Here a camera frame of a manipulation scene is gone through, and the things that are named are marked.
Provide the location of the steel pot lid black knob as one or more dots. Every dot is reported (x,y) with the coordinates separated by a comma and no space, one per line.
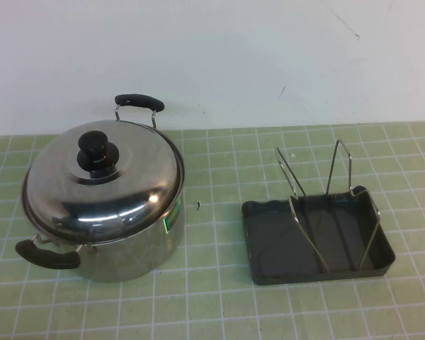
(110,207)

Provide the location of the green checked tablecloth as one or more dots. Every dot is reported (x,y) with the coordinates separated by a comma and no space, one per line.
(212,304)

